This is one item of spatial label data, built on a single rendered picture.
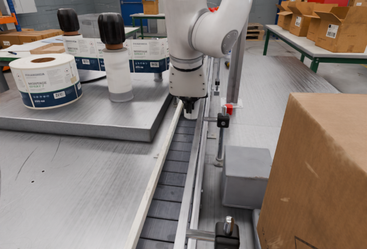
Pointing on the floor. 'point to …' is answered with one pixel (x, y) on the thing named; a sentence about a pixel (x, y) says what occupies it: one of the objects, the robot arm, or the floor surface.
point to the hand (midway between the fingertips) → (189, 105)
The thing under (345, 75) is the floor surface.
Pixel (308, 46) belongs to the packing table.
